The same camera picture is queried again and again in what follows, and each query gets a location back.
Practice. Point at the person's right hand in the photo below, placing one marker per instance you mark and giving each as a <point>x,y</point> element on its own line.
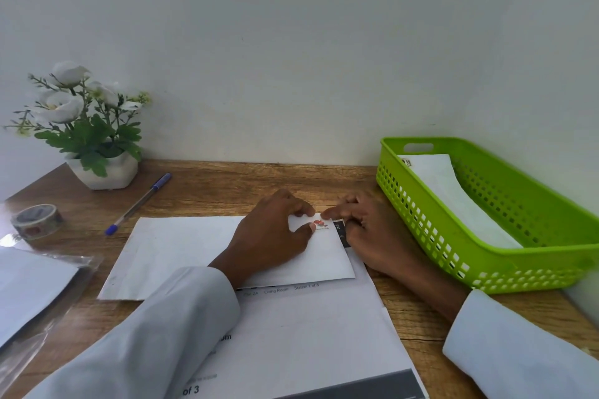
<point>379,239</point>

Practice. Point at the person's left hand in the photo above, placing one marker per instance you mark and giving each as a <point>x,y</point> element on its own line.
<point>266,239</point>

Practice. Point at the small patterned sticker piece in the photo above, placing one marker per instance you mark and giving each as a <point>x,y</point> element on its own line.
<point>406,162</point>
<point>321,224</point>

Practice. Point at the long white envelope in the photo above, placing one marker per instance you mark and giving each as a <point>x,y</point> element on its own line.
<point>168,253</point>
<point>458,202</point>

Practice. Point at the stack of printed papers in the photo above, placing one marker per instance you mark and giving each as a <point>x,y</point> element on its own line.
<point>318,333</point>

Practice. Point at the green plastic basket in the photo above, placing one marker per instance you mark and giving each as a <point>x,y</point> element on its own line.
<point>552,244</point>

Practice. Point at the patterned tape roll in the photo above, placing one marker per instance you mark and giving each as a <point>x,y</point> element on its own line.
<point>39,225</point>

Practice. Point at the plastic-wrapped white envelope pack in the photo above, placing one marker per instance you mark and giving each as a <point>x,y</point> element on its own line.
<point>28,291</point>

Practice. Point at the person's left forearm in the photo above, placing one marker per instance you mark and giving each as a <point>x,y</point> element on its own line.
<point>149,342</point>

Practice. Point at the person's right forearm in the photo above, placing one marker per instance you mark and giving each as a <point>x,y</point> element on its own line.
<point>515,352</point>

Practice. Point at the blue ballpoint pen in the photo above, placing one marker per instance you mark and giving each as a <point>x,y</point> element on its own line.
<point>161,181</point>

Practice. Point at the potted white flower plant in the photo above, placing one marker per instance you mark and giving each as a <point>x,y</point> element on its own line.
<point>89,141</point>

